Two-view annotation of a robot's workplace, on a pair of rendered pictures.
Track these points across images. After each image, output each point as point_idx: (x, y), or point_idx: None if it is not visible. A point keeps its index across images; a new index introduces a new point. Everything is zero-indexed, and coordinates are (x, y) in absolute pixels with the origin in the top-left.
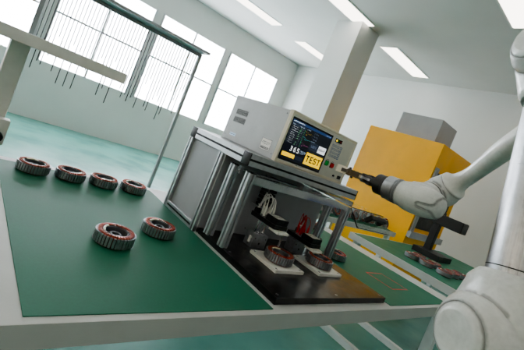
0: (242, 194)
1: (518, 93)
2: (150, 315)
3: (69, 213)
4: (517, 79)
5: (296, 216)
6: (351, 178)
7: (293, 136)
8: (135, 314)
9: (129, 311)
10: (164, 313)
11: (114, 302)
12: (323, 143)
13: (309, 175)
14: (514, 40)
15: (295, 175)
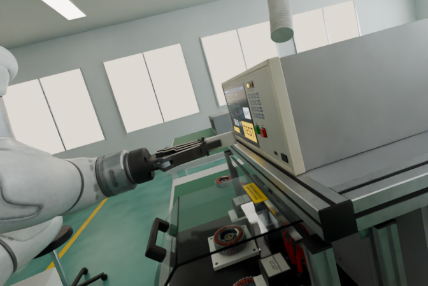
0: (228, 168)
1: (6, 90)
2: (172, 200)
3: (248, 171)
4: (8, 81)
5: (357, 244)
6: (207, 155)
7: (230, 109)
8: (172, 198)
9: (174, 197)
10: (172, 203)
11: (179, 193)
12: (242, 100)
13: (242, 153)
14: (16, 60)
15: (237, 152)
